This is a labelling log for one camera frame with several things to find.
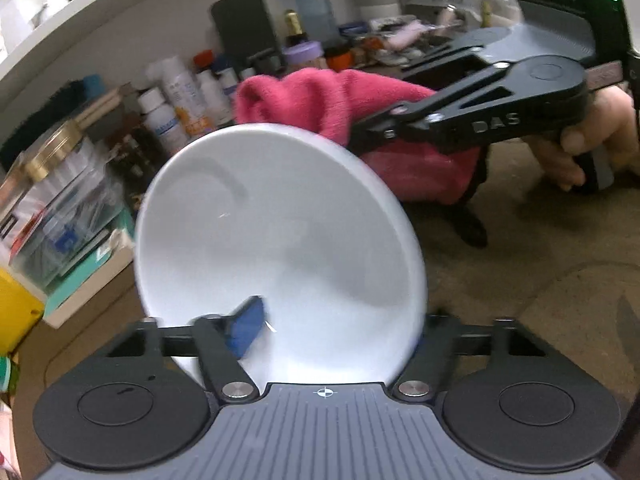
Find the purple-lidded jar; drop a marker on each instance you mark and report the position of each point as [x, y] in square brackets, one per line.
[302, 55]

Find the blue thermos bottle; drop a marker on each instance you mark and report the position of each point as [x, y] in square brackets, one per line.
[315, 10]

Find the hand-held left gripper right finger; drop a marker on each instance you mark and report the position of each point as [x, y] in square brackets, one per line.
[430, 355]

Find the pink cloth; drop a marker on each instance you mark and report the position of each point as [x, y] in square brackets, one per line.
[310, 95]

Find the person's right hand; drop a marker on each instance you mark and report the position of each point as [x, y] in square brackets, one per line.
[620, 130]

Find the small gold-capped dark bottle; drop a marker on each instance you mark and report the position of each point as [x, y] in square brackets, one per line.
[295, 27]

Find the teal box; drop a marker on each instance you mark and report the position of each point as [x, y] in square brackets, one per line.
[90, 285]

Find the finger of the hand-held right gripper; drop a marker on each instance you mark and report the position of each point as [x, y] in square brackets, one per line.
[390, 130]
[450, 52]

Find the black brush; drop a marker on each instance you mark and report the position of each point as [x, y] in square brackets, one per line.
[40, 120]

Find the white ribbed bowl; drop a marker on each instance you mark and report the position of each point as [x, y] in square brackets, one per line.
[280, 220]

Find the white shelf unit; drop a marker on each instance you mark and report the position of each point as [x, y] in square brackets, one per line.
[100, 15]

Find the large white spray bottle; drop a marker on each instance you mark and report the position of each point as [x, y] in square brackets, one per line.
[177, 92]

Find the orange container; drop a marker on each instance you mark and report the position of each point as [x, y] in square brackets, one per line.
[339, 59]

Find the gold round tin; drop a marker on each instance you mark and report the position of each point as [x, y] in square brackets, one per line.
[52, 152]

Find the clear plastic box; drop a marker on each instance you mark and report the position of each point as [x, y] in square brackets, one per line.
[65, 240]

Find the black phone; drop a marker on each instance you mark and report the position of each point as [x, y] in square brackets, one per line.
[245, 27]

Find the small white bottle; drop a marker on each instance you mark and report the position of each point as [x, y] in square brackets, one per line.
[211, 97]

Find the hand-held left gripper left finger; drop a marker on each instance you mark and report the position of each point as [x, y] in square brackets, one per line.
[247, 325]

